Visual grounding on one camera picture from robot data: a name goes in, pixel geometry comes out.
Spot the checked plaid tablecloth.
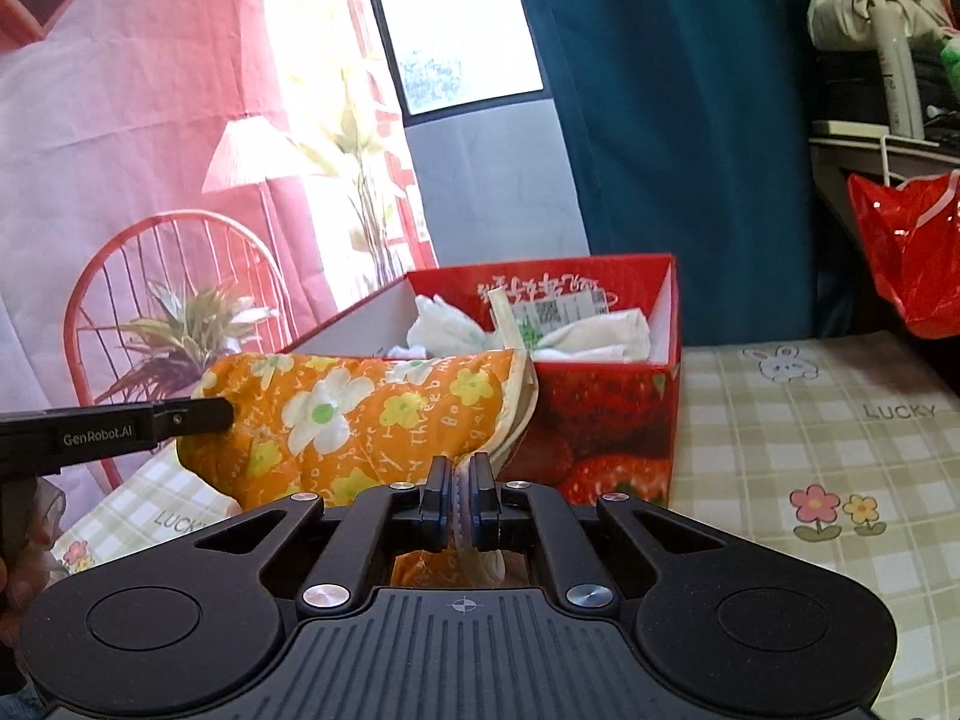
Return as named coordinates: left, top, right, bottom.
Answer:
left=47, top=331, right=960, bottom=720

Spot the orange floral cloth pouch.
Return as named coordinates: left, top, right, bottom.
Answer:
left=175, top=346, right=541, bottom=590

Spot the teal curtain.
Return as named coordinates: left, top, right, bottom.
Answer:
left=523, top=0, right=817, bottom=346

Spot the printed pink backdrop cloth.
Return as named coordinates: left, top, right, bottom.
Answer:
left=0, top=0, right=441, bottom=533

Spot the white cylindrical bottle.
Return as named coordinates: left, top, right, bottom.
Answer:
left=869, top=0, right=924, bottom=140

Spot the red plastic bag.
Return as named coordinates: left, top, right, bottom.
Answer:
left=846, top=169, right=960, bottom=340

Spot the white mesh cloth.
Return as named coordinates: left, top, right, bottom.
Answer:
left=386, top=289, right=652, bottom=362

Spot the green white plastic bag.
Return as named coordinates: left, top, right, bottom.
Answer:
left=939, top=32, right=960, bottom=96

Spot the red strawberry cardboard box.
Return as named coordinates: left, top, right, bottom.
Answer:
left=293, top=254, right=680, bottom=505

